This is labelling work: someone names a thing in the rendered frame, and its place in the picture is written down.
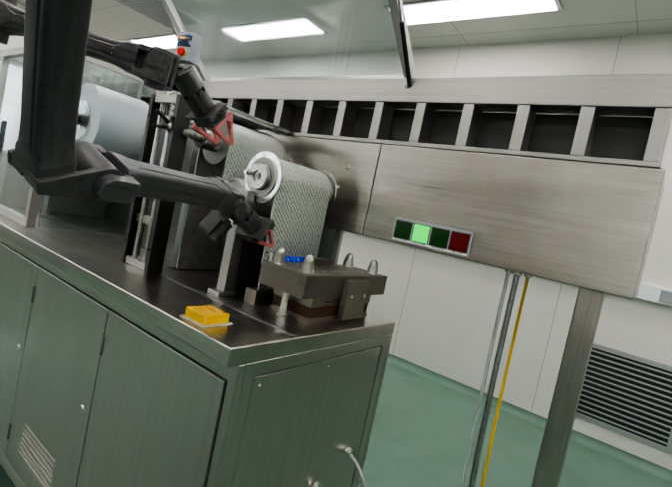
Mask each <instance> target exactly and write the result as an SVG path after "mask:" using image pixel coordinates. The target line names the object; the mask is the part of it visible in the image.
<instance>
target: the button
mask: <svg viewBox="0 0 672 487"><path fill-rule="evenodd" d="M185 316H186V317H188V318H190V319H192V320H194V321H196V322H198V323H200V324H202V325H211V324H221V323H228V321H229V316H230V314H229V313H227V312H225V311H223V310H221V309H219V308H217V307H214V306H212V305H203V306H187V307H186V311H185Z"/></svg>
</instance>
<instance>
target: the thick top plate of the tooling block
mask: <svg viewBox="0 0 672 487"><path fill-rule="evenodd" d="M302 263H303V262H285V265H278V264H274V263H272V262H271V261H262V265H261V270H260V275H259V280H258V283H261V284H264V285H266V286H269V287H272V288H274V289H277V290H279V291H282V292H285V293H287V294H290V295H292V296H295V297H298V298H300V299H314V298H332V297H341V295H342V291H343V286H344V281H345V280H367V281H370V282H369V287H368V291H367V295H383V294H384V290H385V285H386V281H387V276H384V275H381V274H378V273H377V274H378V275H373V274H369V273H366V271H367V270H364V269H361V268H357V267H354V266H353V268H351V267H346V266H343V264H330V265H315V264H314V266H315V267H314V274H308V273H303V272H301V271H300V270H301V266H302Z"/></svg>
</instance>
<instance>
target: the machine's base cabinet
mask: <svg viewBox="0 0 672 487"><path fill-rule="evenodd" d="M391 340H392V334H389V335H384V336H379V337H374V338H369V339H365V340H360V341H355V342H350V343H345V344H340V345H335V346H330V347H326V348H321V349H316V350H311V351H306V352H301V353H296V354H292V355H287V356H282V357H277V358H272V359H267V360H262V361H258V362H253V363H248V364H243V365H238V366H233V367H226V366H224V365H222V364H220V363H219V362H217V361H215V360H214V359H212V358H210V357H208V356H207V355H205V354H203V353H202V352H200V351H198V350H197V349H195V348H193V347H191V346H190V345H188V344H186V343H185V342H183V341H181V340H180V339H178V338H176V337H174V336H173V335H171V334H169V333H168V332H166V331H164V330H163V329H161V328H159V327H157V326H156V325H154V324H152V323H151V322H149V321H147V320H145V319H144V318H142V317H140V316H139V315H137V314H135V313H134V312H132V311H130V310H128V309H127V308H125V307H123V306H122V305H120V304H118V303H117V302H115V301H113V300H111V299H110V298H108V297H106V296H105V295H103V294H101V293H99V292H98V291H96V290H94V289H93V288H91V287H89V286H88V285H86V284H84V283H82V282H81V281H79V280H77V279H76V278H74V277H72V276H71V275H69V274H67V273H65V272H64V271H62V270H60V269H59V268H57V267H55V266H53V265H52V264H50V263H48V262H47V261H45V260H43V259H42V258H40V257H38V256H36V255H35V254H33V253H31V252H30V251H28V250H26V249H25V248H23V247H21V246H19V245H18V244H16V243H14V242H13V241H11V240H9V239H7V238H6V237H4V236H2V235H1V234H0V464H1V465H2V467H3V469H4V470H5V472H6V473H7V475H8V476H9V478H10V479H11V481H12V482H13V484H14V485H15V487H312V486H313V485H314V483H315V482H317V481H318V482H320V483H321V484H322V487H359V485H360V481H361V479H360V476H359V472H358V470H357V468H356V465H355V463H354V462H353V460H352V459H351V457H350V456H347V455H346V454H345V450H346V448H347V447H350V448H352V449H353V452H352V454H353V455H354V456H355V458H356V459H357V461H358V463H359V465H360V468H361V470H362V472H363V467H364V463H365V458H366V453H367V449H368V444H369V440H370V435H371V431H372V426H373V422H374V417H375V412H376V408H377V403H378V399H379V394H380V390H381V385H382V381H383V376H384V372H385V367H386V362H387V358H388V353H389V349H390V344H391Z"/></svg>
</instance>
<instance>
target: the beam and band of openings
mask: <svg viewBox="0 0 672 487"><path fill-rule="evenodd" d="M411 80H412V87H410V89H405V85H406V84H407V79H406V78H378V79H316V80H255V81H202V83H203V85H204V86H205V88H206V90H207V91H208V93H209V95H210V97H211V98H212V100H218V101H221V103H226V105H227V106H229V107H232V108H234V109H237V110H239V111H242V112H244V113H247V114H249V115H252V116H254V117H257V118H259V119H262V120H264V121H267V122H269V123H272V124H274V125H277V126H279V127H282V128H284V129H287V130H289V131H292V132H293V135H292V136H294V137H306V138H317V139H328V140H340V141H351V142H362V143H374V144H381V145H383V144H385V145H396V146H408V147H419V148H430V149H442V150H453V151H464V152H476V153H487V154H498V155H510V156H521V157H532V158H544V159H555V160H566V161H578V162H589V163H600V164H612V165H623V166H634V167H646V168H657V169H661V162H662V158H663V154H664V150H665V146H666V142H667V138H668V134H669V130H670V126H671V122H672V74H623V75H562V76H500V77H439V78H411ZM275 105H276V106H275ZM337 107H338V108H337ZM368 108H370V109H368ZM399 109H401V110H399ZM461 111H462V112H461ZM492 112H495V113H492ZM554 114H557V115H554ZM617 116H620V117H617ZM648 117H651V118H648Z"/></svg>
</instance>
